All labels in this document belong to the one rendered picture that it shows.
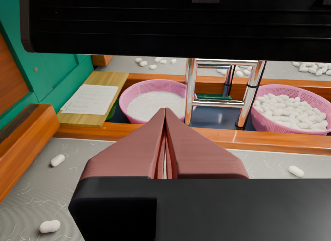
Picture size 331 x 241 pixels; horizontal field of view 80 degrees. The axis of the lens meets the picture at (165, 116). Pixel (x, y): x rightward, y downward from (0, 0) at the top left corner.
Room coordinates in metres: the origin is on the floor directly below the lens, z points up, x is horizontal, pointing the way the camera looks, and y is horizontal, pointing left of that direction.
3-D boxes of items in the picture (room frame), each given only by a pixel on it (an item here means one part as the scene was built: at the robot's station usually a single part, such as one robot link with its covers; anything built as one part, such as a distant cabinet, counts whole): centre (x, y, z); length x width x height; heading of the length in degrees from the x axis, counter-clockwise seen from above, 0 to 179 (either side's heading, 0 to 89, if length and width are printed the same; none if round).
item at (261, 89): (0.53, -0.41, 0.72); 0.27 x 0.27 x 0.10
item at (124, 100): (0.57, 0.02, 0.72); 0.27 x 0.27 x 0.10
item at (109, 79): (0.59, 0.24, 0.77); 0.33 x 0.15 x 0.01; 175
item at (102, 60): (0.94, 0.26, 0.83); 0.30 x 0.06 x 0.07; 175
